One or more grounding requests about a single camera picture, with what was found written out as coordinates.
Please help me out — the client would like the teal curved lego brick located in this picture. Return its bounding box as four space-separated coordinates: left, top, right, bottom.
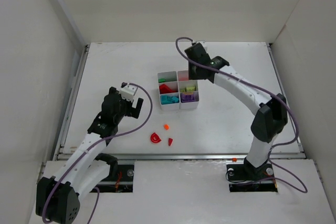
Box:
160 95 173 105

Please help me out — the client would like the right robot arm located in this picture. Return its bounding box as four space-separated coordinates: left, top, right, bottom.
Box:
184 42 288 169

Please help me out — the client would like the clear divided container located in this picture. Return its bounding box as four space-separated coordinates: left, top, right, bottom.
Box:
157 71 180 111
177 70 200 110

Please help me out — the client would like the purple lego brick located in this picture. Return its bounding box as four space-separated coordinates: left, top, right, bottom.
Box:
181 92 196 103

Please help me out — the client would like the red arch duplo brick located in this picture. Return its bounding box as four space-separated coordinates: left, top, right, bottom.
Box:
159 84 176 94

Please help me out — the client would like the red horseshoe lego piece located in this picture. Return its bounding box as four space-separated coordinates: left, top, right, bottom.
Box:
150 133 161 144

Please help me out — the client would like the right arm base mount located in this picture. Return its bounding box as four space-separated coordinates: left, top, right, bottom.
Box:
225 162 278 193

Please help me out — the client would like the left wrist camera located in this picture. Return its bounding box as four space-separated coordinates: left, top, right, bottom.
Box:
119 82 138 103

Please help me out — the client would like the left clear divided container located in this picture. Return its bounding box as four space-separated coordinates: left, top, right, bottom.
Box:
157 71 180 111

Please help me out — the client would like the right clear divided container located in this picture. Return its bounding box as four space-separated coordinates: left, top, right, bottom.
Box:
177 70 200 110

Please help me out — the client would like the teal square lego brick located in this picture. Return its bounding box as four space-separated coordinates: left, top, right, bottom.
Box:
171 97 179 103

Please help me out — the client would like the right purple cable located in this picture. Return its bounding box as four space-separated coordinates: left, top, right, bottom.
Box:
175 37 308 194

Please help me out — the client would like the orange round lego piece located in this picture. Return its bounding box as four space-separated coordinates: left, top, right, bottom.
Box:
179 76 188 81

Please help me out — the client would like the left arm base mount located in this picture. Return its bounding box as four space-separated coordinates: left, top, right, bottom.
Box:
96 154 134 193

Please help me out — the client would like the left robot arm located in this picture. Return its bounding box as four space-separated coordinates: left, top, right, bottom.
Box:
35 83 143 223

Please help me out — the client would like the metal table rail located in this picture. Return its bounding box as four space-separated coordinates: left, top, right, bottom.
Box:
57 152 305 161

